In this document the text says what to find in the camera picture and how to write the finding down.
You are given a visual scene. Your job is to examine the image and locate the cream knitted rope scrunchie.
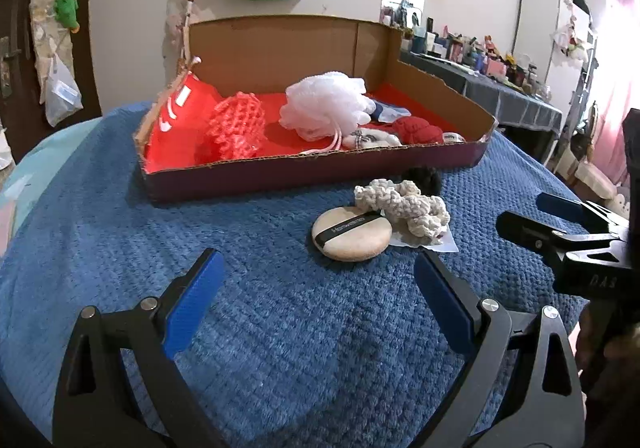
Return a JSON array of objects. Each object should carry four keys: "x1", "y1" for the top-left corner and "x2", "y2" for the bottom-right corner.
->
[{"x1": 354, "y1": 179, "x2": 450, "y2": 239}]

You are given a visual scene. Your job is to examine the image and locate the black fuzzy scrunchie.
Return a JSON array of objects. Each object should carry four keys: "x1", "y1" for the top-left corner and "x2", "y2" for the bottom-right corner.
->
[{"x1": 400, "y1": 167, "x2": 442, "y2": 197}]

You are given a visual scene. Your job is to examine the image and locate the red knitted flower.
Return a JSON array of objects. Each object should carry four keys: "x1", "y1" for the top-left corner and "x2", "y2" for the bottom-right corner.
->
[{"x1": 392, "y1": 116, "x2": 444, "y2": 145}]

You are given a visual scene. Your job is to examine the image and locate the beige round powder puff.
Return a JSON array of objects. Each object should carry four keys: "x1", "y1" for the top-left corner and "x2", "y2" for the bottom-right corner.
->
[{"x1": 311, "y1": 206, "x2": 393, "y2": 263}]

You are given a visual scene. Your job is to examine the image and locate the blue white plastic pouch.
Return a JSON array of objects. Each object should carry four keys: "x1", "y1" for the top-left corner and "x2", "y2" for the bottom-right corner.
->
[{"x1": 370, "y1": 100, "x2": 411, "y2": 124}]

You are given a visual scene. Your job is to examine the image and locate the white plush bunny keychain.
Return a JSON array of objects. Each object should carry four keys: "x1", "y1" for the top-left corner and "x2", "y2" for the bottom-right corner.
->
[{"x1": 342, "y1": 127, "x2": 402, "y2": 150}]

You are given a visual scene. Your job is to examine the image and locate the white mesh bath pouf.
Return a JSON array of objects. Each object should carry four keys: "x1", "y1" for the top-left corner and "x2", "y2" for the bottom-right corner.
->
[{"x1": 279, "y1": 70, "x2": 374, "y2": 154}]

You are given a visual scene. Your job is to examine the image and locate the red foam net sleeve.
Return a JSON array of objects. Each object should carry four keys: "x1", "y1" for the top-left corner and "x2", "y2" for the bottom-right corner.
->
[{"x1": 195, "y1": 91, "x2": 266, "y2": 164}]

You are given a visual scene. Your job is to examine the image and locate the table with dark cloth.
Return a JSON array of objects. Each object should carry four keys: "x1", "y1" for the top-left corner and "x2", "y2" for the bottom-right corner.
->
[{"x1": 400, "y1": 50, "x2": 562, "y2": 138}]

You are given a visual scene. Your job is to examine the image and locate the white cabinet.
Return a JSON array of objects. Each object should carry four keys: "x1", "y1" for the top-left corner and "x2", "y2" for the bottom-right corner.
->
[{"x1": 513, "y1": 0, "x2": 590, "y2": 112}]

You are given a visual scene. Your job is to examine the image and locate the blue knitted blanket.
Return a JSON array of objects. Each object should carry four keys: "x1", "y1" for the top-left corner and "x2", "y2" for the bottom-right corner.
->
[{"x1": 0, "y1": 100, "x2": 626, "y2": 448}]

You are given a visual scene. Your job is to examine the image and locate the dark wooden door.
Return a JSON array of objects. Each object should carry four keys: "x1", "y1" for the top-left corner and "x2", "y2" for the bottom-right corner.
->
[{"x1": 1, "y1": 0, "x2": 102, "y2": 162}]

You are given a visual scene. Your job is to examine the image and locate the cardboard box red lining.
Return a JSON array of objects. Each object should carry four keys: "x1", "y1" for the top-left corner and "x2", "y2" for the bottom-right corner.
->
[{"x1": 134, "y1": 15, "x2": 497, "y2": 202}]

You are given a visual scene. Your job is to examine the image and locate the clear plastic bag hanging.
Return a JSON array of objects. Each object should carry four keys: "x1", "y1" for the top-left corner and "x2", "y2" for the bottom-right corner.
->
[{"x1": 44, "y1": 54, "x2": 84, "y2": 127}]

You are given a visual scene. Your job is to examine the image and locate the hanging fabric organizer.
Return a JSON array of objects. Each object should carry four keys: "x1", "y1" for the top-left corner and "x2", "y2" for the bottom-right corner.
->
[{"x1": 28, "y1": 0, "x2": 75, "y2": 104}]

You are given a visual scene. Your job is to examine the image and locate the green plush toy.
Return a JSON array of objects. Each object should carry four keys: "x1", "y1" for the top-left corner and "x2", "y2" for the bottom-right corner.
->
[{"x1": 54, "y1": 0, "x2": 80, "y2": 34}]

